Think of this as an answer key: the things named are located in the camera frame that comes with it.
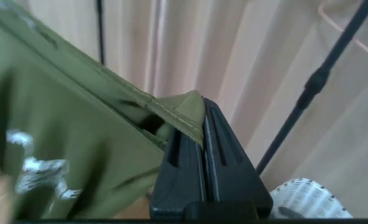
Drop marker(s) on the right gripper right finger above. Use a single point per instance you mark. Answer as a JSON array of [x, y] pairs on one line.
[[237, 183]]

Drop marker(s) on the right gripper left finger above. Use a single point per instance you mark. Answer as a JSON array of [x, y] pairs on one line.
[[177, 183]]

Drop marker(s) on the green long-sleeved shirt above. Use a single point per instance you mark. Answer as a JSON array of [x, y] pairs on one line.
[[87, 130]]

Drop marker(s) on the pink clothes hanger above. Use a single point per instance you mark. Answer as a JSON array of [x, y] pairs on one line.
[[362, 46]]

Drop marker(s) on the white laundry basket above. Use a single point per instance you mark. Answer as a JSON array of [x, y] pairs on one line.
[[308, 199]]

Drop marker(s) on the black clothes rack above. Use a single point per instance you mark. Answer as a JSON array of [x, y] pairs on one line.
[[316, 82]]

